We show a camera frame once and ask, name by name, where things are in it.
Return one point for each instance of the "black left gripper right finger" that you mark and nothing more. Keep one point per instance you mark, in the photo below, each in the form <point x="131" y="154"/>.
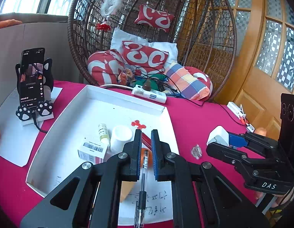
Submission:
<point x="201" y="195"/>

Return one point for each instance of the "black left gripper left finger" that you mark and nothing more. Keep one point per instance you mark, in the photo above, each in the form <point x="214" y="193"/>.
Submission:
<point x="90" y="195"/>

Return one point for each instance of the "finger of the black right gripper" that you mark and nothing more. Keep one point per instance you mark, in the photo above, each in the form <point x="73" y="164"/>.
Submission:
<point x="252" y="141"/>
<point x="240" y="160"/>

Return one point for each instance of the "white plug adapter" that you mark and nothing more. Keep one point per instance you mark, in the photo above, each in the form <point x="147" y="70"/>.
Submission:
<point x="218" y="135"/>

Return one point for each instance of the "white red small carton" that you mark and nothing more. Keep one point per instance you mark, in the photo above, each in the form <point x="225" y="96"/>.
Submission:
<point x="92" y="152"/>

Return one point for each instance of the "black gel pen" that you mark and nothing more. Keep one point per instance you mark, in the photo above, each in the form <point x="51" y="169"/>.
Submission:
<point x="140" y="206"/>

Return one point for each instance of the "white pill bottle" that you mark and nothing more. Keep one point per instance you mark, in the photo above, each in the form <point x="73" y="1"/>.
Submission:
<point x="121" y="138"/>

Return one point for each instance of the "person right hand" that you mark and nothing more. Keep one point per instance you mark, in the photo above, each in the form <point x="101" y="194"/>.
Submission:
<point x="282" y="201"/>

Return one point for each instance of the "clear plastic wrapper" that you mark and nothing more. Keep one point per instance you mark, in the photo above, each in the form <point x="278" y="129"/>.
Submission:
<point x="196" y="152"/>

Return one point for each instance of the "white power strip right edge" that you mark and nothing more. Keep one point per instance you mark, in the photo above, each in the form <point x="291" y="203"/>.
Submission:
<point x="238" y="111"/>

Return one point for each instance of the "small green label bottle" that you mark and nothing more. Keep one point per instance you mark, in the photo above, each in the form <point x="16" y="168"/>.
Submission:
<point x="103" y="134"/>

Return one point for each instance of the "magenta tablecloth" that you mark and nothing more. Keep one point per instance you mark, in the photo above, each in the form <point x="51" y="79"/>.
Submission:
<point x="191" y="124"/>

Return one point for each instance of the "plaid colourful cushion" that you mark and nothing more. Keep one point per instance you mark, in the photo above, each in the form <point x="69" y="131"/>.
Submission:
<point x="192" y="82"/>

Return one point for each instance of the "white shallow tray box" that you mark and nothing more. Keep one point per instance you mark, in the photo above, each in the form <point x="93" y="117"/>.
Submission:
<point x="74" y="139"/>

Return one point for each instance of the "white paper sheet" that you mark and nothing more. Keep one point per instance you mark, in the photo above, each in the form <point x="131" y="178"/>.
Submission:
<point x="16" y="137"/>

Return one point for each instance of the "white power strip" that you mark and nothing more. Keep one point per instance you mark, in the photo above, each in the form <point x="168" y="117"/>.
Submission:
<point x="154" y="95"/>

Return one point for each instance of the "green cloth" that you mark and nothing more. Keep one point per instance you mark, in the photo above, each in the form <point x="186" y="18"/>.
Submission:
<point x="158" y="81"/>

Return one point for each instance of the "red white back cushion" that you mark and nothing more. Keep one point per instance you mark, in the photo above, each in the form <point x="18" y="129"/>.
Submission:
<point x="144" y="59"/>

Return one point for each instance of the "wooden glass door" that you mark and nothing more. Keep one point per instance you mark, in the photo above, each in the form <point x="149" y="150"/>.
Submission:
<point x="264" y="62"/>

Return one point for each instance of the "red white seat cushion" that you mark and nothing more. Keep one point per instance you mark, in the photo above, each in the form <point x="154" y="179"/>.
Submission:
<point x="109" y="67"/>

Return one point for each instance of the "wicker hanging egg chair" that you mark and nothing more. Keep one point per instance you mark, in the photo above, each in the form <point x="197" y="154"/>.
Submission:
<point x="203" y="31"/>

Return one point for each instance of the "black smartphone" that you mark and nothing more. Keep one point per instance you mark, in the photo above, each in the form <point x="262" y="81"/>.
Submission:
<point x="31" y="77"/>

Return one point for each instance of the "red white small headrest pillow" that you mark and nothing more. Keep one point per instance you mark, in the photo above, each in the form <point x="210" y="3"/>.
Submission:
<point x="154" y="18"/>

